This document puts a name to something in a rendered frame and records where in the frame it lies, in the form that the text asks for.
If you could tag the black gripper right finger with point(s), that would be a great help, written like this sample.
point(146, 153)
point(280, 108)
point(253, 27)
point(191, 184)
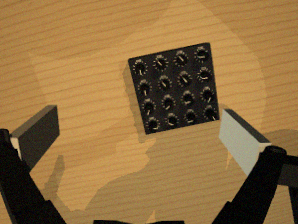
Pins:
point(274, 167)

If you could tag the black knob box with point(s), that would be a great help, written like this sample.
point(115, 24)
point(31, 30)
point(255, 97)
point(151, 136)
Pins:
point(192, 105)

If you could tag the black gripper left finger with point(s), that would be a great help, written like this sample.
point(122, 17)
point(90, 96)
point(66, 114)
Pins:
point(22, 198)

